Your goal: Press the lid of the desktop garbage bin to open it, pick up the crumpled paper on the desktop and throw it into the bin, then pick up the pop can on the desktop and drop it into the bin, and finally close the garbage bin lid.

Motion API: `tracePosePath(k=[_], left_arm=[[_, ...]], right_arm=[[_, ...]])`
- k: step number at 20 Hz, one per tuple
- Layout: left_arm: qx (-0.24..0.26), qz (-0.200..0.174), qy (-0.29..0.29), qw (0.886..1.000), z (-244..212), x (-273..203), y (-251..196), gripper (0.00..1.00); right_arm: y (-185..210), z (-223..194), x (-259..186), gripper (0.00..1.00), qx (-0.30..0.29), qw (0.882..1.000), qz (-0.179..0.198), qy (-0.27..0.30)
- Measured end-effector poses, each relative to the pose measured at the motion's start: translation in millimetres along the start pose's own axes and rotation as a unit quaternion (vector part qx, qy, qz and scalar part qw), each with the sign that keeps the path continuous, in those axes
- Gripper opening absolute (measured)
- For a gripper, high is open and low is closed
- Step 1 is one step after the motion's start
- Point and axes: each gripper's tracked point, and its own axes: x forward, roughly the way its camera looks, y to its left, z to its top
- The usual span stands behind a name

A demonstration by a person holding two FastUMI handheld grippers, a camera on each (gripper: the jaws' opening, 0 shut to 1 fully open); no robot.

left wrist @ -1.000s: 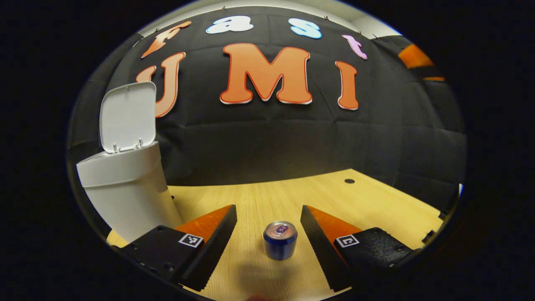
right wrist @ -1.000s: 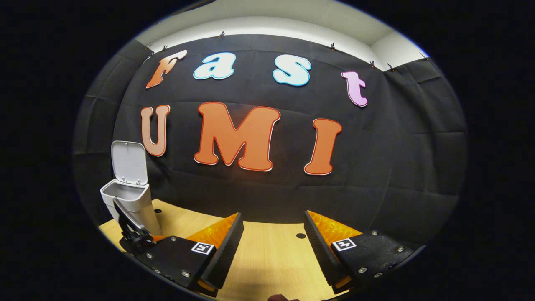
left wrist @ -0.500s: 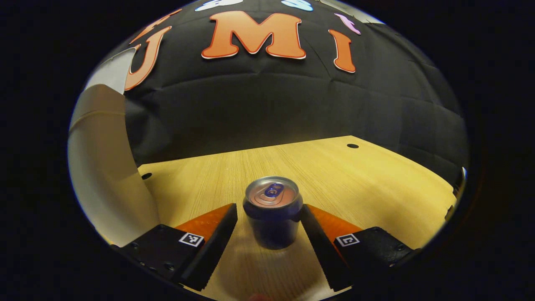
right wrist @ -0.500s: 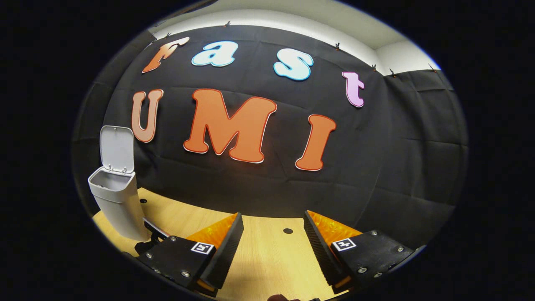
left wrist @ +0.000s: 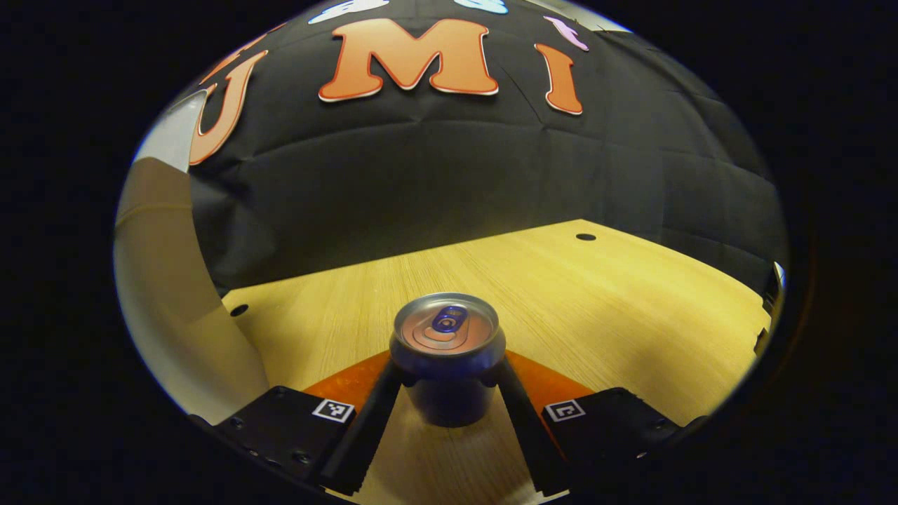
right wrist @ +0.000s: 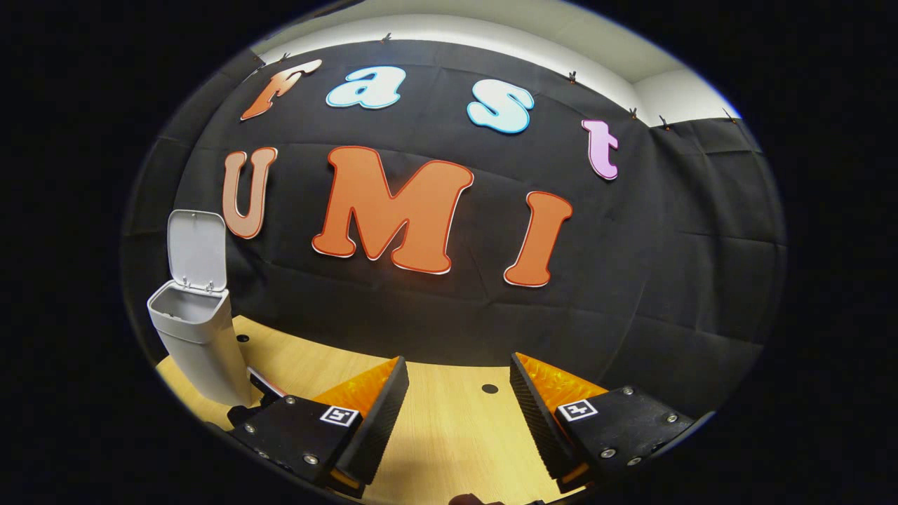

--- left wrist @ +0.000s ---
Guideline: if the blue pop can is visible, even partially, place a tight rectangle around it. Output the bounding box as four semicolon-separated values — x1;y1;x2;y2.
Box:
389;292;507;429

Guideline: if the black backdrop cloth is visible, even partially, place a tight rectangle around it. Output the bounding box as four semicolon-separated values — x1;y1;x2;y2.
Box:
168;0;786;295

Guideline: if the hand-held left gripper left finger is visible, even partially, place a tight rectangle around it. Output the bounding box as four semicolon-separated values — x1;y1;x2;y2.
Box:
210;351;404;497

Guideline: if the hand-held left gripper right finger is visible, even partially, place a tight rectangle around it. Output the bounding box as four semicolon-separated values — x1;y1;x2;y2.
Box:
495;349;709;495

